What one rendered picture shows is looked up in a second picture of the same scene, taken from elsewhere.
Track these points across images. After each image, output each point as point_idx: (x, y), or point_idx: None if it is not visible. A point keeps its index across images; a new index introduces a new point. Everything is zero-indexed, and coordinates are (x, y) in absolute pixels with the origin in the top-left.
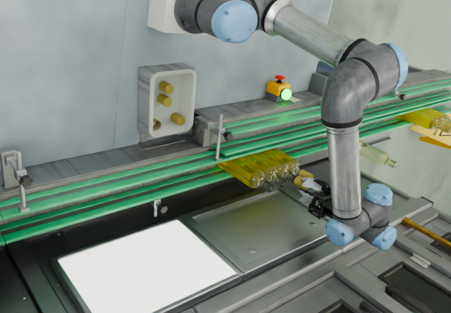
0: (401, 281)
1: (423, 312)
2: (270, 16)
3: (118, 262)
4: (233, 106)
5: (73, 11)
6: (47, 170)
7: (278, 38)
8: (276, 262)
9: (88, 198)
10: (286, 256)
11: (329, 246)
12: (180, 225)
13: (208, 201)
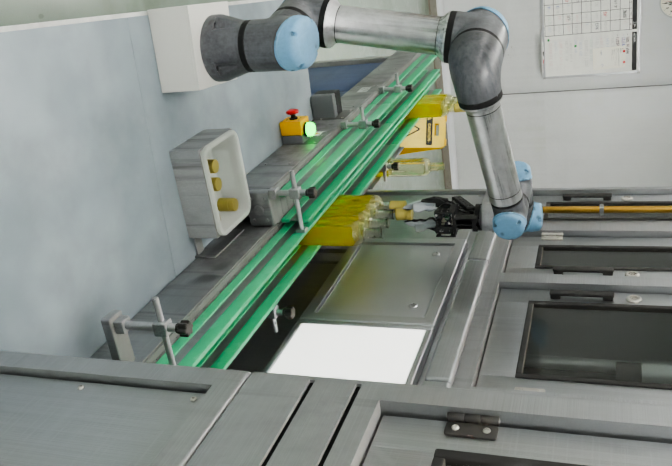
0: (556, 260)
1: (603, 270)
2: (328, 24)
3: None
4: (266, 166)
5: (93, 99)
6: (140, 331)
7: None
8: (445, 303)
9: None
10: (448, 292)
11: (473, 263)
12: (312, 326)
13: (298, 295)
